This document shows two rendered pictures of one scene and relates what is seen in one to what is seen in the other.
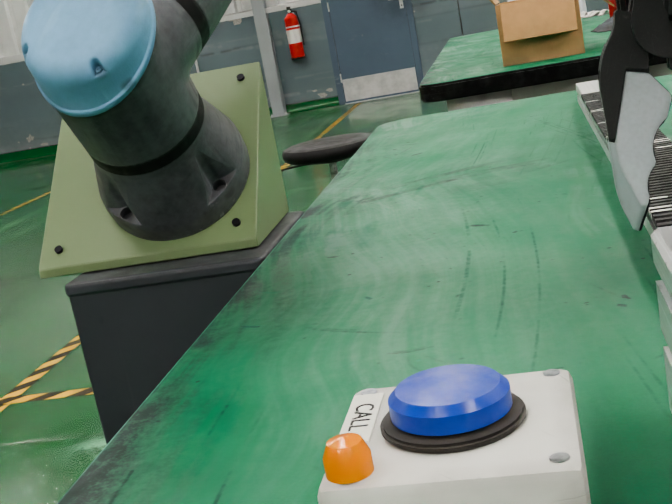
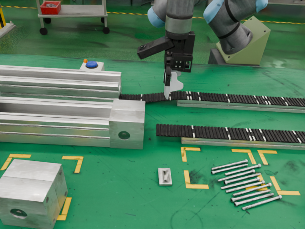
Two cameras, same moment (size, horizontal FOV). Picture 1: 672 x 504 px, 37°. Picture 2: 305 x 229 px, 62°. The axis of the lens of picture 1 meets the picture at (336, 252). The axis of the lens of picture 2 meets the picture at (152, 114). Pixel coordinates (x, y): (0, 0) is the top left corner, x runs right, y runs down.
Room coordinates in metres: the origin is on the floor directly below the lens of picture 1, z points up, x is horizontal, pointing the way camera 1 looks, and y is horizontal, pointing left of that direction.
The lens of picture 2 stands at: (0.32, -0.93, 1.27)
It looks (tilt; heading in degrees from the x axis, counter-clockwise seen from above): 36 degrees down; 76
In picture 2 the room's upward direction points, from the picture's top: 4 degrees clockwise
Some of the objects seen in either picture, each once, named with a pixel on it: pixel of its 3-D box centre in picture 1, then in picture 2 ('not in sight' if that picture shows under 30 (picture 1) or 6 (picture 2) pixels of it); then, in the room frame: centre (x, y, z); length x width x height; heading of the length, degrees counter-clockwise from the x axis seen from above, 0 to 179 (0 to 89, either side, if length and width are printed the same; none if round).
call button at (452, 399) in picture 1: (451, 410); (91, 65); (0.30, -0.03, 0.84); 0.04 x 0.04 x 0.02
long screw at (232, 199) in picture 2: not in sight; (250, 195); (0.65, -0.62, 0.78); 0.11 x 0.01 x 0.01; 6
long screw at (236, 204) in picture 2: not in sight; (254, 199); (0.65, -0.63, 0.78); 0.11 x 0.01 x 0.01; 7
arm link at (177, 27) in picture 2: not in sight; (178, 23); (0.56, -0.22, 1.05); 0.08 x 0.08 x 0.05
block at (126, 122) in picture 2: not in sight; (128, 121); (0.40, -0.36, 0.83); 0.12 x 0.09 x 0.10; 78
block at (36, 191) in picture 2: not in sight; (35, 189); (0.18, -0.56, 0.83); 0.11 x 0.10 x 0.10; 73
